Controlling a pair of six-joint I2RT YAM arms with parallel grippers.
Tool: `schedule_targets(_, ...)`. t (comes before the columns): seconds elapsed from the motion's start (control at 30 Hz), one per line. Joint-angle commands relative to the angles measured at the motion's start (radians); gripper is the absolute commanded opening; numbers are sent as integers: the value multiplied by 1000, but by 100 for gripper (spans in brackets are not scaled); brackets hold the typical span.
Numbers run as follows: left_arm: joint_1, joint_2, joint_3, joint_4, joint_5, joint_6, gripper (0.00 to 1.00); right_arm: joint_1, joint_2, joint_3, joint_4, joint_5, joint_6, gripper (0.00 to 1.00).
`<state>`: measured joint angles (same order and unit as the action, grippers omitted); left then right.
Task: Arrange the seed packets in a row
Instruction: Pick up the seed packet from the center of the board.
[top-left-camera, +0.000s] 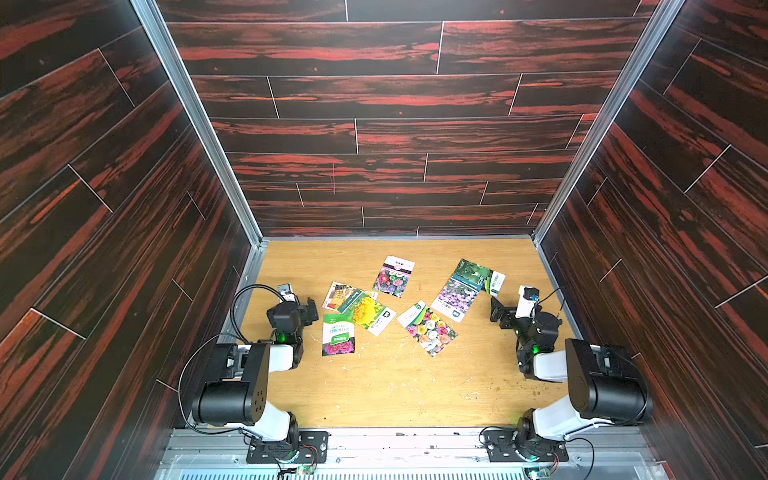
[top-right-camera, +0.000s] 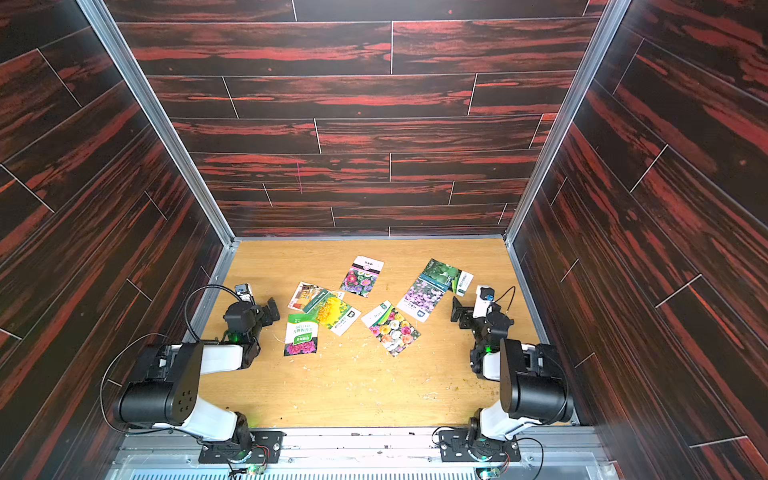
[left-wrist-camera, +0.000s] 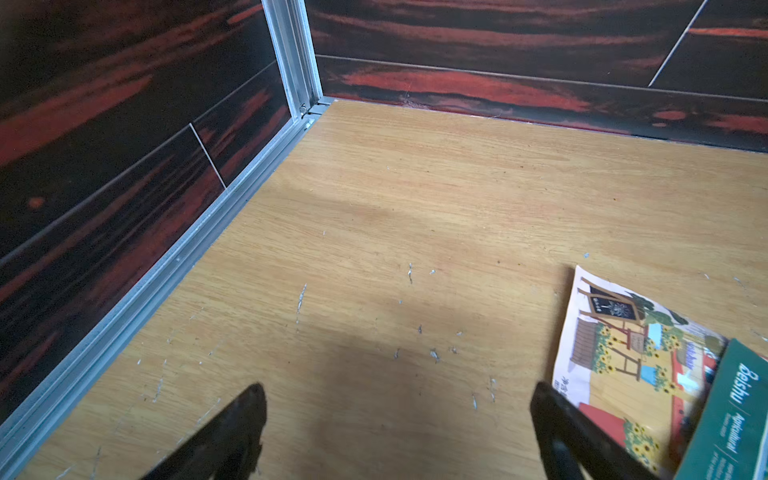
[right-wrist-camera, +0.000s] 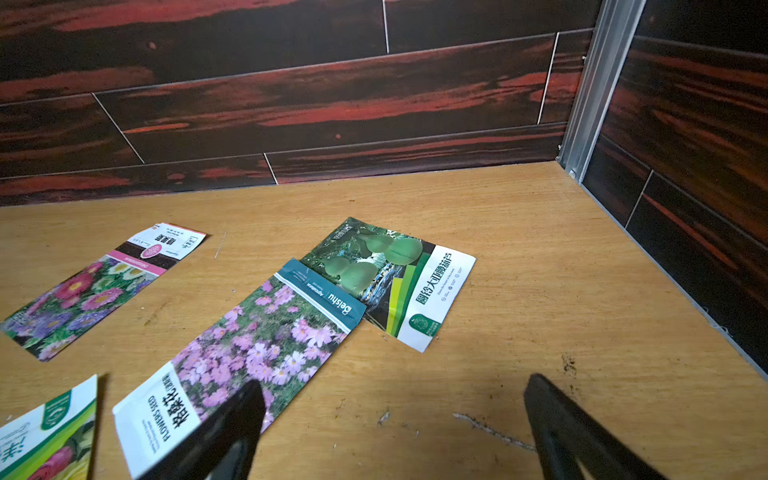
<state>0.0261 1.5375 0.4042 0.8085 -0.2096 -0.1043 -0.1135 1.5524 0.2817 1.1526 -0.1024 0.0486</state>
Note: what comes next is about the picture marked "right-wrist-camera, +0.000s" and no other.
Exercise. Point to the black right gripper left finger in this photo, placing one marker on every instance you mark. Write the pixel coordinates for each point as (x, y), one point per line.
(223, 446)

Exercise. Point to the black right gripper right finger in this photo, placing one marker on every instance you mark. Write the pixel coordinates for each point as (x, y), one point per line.
(569, 442)

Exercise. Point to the mixed ranunculus seed packet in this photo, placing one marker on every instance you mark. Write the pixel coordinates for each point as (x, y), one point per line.
(54, 440)

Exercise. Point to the pink cosmos seed packet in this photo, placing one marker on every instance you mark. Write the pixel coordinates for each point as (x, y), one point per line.
(279, 336)

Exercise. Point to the aster flower seed packet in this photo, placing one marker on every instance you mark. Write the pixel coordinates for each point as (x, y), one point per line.
(56, 319)

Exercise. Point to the green gourd seed packet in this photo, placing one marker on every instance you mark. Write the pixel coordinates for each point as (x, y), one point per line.
(407, 284)

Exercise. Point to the aluminium corner post right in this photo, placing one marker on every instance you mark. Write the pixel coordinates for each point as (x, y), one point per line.
(612, 37)

